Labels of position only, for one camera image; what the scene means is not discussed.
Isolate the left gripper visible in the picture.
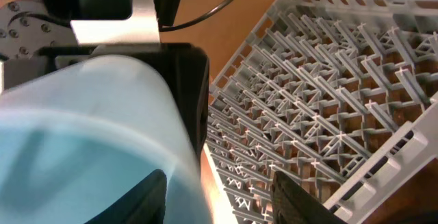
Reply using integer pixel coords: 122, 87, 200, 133
40, 42, 209, 162

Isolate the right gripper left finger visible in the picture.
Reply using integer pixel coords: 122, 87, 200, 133
86, 169, 167, 224

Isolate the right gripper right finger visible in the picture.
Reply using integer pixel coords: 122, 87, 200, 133
270, 171, 346, 224

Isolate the blue plastic cup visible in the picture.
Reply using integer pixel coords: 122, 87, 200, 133
1, 55, 212, 223

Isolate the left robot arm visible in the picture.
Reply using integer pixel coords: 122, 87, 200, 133
1, 0, 209, 166

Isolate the grey dishwasher rack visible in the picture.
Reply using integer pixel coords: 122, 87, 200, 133
205, 0, 437, 223

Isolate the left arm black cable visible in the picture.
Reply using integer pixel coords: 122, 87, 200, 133
159, 0, 240, 33

